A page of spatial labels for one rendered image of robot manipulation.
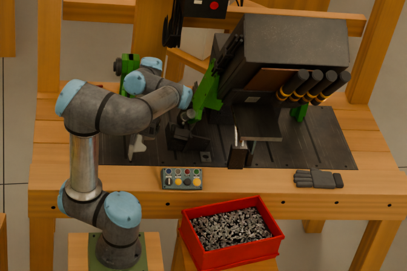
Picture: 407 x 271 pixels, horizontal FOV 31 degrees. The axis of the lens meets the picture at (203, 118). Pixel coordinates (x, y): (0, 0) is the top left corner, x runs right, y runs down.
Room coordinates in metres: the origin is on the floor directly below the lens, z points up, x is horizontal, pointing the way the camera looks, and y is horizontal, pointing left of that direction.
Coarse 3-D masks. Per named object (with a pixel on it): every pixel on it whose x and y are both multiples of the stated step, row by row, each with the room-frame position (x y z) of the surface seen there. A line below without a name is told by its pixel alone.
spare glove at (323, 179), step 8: (312, 168) 2.18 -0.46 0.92; (296, 176) 2.12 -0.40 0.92; (304, 176) 2.13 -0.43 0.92; (312, 176) 2.14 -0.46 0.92; (320, 176) 2.14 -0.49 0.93; (328, 176) 2.15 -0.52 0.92; (336, 176) 2.16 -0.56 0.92; (296, 184) 2.08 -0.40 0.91; (304, 184) 2.08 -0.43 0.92; (312, 184) 2.09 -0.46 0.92; (320, 184) 2.10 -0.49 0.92; (328, 184) 2.11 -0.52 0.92; (336, 184) 2.12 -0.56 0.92
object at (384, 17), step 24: (48, 0) 2.41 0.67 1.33; (144, 0) 2.49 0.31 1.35; (168, 0) 2.52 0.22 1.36; (384, 0) 2.74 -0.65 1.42; (48, 24) 2.41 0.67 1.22; (144, 24) 2.50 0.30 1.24; (384, 24) 2.74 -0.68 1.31; (48, 48) 2.41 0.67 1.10; (144, 48) 2.50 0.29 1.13; (360, 48) 2.80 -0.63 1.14; (384, 48) 2.75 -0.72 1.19; (48, 72) 2.41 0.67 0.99; (360, 72) 2.73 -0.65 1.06; (360, 96) 2.74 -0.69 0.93
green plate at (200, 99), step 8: (208, 72) 2.27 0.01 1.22; (216, 72) 2.21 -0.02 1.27; (208, 80) 2.24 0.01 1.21; (216, 80) 2.19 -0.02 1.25; (200, 88) 2.26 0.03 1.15; (208, 88) 2.20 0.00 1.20; (216, 88) 2.21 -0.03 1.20; (200, 96) 2.23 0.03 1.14; (208, 96) 2.19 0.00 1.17; (216, 96) 2.21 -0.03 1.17; (200, 104) 2.19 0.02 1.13; (208, 104) 2.20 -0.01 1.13; (216, 104) 2.21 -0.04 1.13
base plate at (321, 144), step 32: (160, 128) 2.28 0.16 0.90; (224, 128) 2.36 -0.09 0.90; (288, 128) 2.44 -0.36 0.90; (320, 128) 2.48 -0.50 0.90; (128, 160) 2.06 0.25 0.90; (160, 160) 2.09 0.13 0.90; (192, 160) 2.12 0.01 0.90; (224, 160) 2.16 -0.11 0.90; (256, 160) 2.20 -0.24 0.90; (288, 160) 2.23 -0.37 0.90; (320, 160) 2.27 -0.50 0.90; (352, 160) 2.31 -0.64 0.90
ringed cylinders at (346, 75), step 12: (300, 72) 1.97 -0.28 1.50; (312, 72) 1.99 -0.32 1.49; (348, 72) 2.02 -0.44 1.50; (288, 84) 2.02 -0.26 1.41; (300, 84) 1.98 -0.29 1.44; (312, 84) 1.99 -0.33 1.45; (324, 84) 2.00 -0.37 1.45; (336, 84) 2.02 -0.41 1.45; (276, 96) 2.09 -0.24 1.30; (288, 96) 2.12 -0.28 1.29; (300, 96) 2.07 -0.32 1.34; (312, 96) 2.08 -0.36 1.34; (324, 96) 2.09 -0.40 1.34
